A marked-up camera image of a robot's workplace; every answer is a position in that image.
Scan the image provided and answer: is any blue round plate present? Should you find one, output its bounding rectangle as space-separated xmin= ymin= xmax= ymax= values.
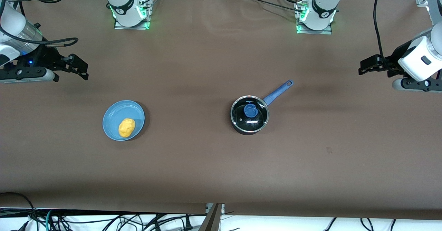
xmin=103 ymin=100 xmax=145 ymax=142

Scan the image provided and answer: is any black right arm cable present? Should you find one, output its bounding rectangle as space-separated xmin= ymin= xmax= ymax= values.
xmin=0 ymin=0 xmax=79 ymax=48

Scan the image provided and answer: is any black cable with plug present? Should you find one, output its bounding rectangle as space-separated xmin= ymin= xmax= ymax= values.
xmin=152 ymin=214 xmax=194 ymax=231

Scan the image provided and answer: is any black looped cable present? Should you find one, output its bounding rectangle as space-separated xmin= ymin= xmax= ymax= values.
xmin=0 ymin=192 xmax=37 ymax=231

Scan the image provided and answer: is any metal profile bar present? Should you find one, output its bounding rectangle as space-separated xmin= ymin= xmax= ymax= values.
xmin=199 ymin=203 xmax=225 ymax=231

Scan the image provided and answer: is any glass lid with blue knob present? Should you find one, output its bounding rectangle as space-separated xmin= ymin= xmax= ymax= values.
xmin=231 ymin=96 xmax=269 ymax=133

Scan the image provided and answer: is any yellow potato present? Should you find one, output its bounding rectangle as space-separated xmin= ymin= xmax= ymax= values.
xmin=118 ymin=118 xmax=136 ymax=138

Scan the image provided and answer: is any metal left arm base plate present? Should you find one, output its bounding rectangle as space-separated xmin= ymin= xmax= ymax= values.
xmin=296 ymin=1 xmax=333 ymax=35

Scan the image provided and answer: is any black pot with blue handle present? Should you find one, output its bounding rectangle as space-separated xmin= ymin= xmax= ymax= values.
xmin=230 ymin=79 xmax=294 ymax=135

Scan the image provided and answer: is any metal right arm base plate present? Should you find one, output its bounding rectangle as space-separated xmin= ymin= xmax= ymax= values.
xmin=114 ymin=0 xmax=151 ymax=30

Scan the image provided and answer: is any brown table cover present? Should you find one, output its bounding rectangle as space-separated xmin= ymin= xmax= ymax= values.
xmin=0 ymin=0 xmax=442 ymax=219

